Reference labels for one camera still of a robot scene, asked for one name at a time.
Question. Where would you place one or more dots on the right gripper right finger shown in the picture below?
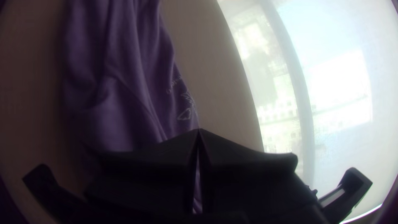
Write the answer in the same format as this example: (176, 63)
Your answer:
(248, 186)

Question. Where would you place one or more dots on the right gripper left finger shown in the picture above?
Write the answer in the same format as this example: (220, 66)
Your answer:
(146, 180)

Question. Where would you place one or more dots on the grey t-shirt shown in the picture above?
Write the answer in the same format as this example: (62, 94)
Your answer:
(124, 77)

